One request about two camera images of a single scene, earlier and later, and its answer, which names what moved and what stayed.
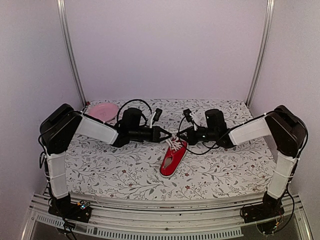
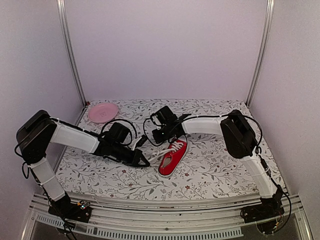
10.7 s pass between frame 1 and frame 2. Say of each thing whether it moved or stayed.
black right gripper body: moved
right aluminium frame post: stayed
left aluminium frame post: stayed
